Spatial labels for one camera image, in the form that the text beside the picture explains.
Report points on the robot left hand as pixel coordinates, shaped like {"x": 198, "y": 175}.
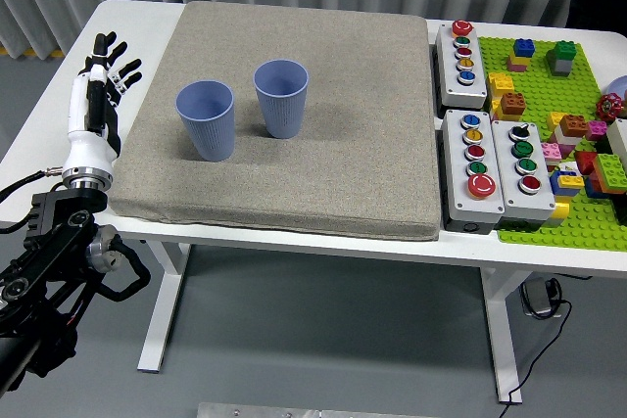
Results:
{"x": 81, "y": 149}

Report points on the blue ribbed plastic cup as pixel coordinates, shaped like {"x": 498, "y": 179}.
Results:
{"x": 281, "y": 114}
{"x": 206, "y": 134}

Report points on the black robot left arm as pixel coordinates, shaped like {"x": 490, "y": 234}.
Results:
{"x": 49, "y": 242}

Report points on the yellow black floor tape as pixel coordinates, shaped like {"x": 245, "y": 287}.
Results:
{"x": 34, "y": 52}

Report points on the white table leg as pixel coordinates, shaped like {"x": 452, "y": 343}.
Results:
{"x": 504, "y": 330}
{"x": 164, "y": 300}

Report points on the grey-brown cushion mat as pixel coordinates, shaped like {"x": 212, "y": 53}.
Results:
{"x": 318, "y": 168}

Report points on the grey five-button control box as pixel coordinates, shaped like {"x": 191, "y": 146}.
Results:
{"x": 458, "y": 183}
{"x": 453, "y": 80}

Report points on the grey four-button control box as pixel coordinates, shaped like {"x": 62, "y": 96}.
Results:
{"x": 504, "y": 168}

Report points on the orange toy brick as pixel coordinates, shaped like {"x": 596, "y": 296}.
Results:
{"x": 512, "y": 104}

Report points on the blue yellow pink brick stack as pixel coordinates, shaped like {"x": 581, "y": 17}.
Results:
{"x": 520, "y": 53}

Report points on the green studded baseplate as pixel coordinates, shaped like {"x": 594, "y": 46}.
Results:
{"x": 539, "y": 90}

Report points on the grey power adapter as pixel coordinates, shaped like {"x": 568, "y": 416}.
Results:
{"x": 536, "y": 296}

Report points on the yellow grey brick stack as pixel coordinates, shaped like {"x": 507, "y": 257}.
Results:
{"x": 558, "y": 212}

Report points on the orange white yellow brick stack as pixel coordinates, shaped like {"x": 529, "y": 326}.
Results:
{"x": 570, "y": 126}

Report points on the green grey brick stack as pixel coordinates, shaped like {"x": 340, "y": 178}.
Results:
{"x": 563, "y": 58}

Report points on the red toy brick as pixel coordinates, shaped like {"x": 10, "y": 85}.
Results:
{"x": 585, "y": 162}

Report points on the small pink toy brick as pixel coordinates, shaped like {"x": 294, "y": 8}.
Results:
{"x": 596, "y": 130}

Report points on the red valve wheel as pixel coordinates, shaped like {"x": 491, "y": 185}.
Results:
{"x": 609, "y": 107}

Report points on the large green toy brick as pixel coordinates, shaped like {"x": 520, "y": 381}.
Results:
{"x": 611, "y": 172}

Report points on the white box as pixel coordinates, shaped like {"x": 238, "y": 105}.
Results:
{"x": 619, "y": 141}

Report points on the pale purple bowl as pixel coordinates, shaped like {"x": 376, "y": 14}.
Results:
{"x": 619, "y": 86}

